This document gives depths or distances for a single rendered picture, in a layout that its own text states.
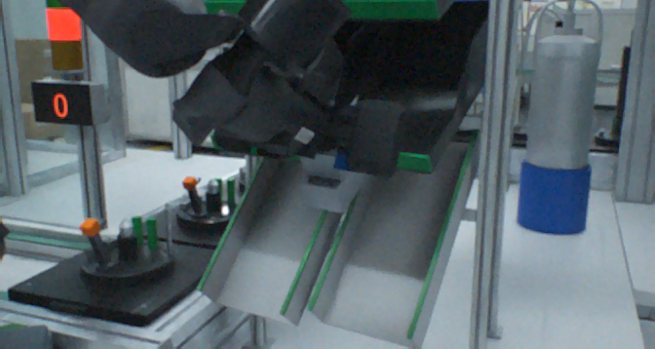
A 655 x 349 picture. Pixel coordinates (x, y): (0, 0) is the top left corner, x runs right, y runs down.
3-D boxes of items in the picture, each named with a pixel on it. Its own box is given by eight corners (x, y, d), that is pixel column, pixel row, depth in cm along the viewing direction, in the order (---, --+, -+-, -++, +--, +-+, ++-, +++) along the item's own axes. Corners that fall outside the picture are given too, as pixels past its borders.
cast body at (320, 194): (342, 214, 61) (328, 155, 57) (304, 206, 63) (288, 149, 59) (380, 163, 66) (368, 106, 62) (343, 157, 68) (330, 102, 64)
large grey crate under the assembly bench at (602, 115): (650, 138, 543) (653, 113, 538) (574, 133, 572) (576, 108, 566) (652, 132, 578) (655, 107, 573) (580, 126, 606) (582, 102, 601)
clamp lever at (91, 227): (106, 268, 91) (89, 227, 87) (95, 266, 92) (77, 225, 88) (121, 252, 94) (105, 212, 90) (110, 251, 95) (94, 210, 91)
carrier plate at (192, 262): (147, 329, 83) (146, 315, 83) (8, 301, 92) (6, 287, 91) (236, 263, 105) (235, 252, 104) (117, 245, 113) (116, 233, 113)
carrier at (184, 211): (240, 260, 106) (238, 188, 103) (122, 242, 115) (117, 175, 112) (296, 217, 128) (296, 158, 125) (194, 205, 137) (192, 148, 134)
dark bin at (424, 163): (431, 175, 68) (422, 117, 64) (326, 161, 74) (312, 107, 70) (504, 51, 86) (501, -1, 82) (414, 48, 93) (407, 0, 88)
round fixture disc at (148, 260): (138, 294, 89) (137, 281, 88) (59, 280, 94) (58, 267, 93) (193, 258, 102) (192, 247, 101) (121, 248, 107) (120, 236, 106)
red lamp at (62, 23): (66, 40, 104) (63, 9, 103) (42, 39, 106) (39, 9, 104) (88, 39, 108) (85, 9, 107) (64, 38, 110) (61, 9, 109)
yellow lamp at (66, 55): (69, 70, 105) (66, 41, 104) (46, 69, 107) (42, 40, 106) (90, 68, 110) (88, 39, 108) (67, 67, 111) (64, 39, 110)
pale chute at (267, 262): (297, 328, 76) (283, 314, 73) (213, 302, 83) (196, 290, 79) (374, 138, 88) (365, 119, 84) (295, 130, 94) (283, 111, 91)
